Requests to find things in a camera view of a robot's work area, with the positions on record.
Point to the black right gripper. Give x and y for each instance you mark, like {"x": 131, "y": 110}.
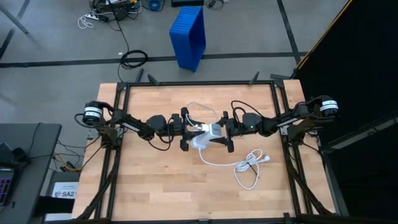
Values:
{"x": 234, "y": 128}

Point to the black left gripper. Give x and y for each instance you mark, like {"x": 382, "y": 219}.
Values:
{"x": 177, "y": 129}

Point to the white power strip tower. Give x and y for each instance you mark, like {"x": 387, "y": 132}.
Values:
{"x": 211, "y": 135}

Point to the white USB charger cube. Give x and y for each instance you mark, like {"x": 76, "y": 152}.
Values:
{"x": 205, "y": 127}

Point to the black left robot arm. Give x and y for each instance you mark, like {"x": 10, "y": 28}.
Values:
{"x": 130, "y": 123}

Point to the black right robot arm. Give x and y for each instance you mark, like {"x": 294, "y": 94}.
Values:
{"x": 289, "y": 119}

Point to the blue plastic crate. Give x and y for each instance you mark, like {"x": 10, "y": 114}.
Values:
{"x": 186, "y": 37}

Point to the flat black box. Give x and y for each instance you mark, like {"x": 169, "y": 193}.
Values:
{"x": 186, "y": 2}

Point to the black power adapter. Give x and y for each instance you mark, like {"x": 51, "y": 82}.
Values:
{"x": 212, "y": 3}

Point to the black electronics pile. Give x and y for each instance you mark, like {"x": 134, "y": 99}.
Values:
{"x": 116, "y": 11}

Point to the white printed sign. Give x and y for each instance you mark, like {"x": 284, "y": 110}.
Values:
{"x": 65, "y": 191}

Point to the white floor power strip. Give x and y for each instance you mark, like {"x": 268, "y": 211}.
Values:
{"x": 92, "y": 16}

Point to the black curtain partition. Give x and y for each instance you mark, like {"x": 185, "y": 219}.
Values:
{"x": 357, "y": 62}

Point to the black side desk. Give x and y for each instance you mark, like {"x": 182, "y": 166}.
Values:
{"x": 31, "y": 171}

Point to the black device on desk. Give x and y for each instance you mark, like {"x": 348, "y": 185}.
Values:
{"x": 12, "y": 154}

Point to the laptop with lit keyboard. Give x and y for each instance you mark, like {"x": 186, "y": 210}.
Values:
{"x": 4, "y": 186}

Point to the grey metal table leg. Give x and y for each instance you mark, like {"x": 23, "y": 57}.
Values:
{"x": 14, "y": 20}

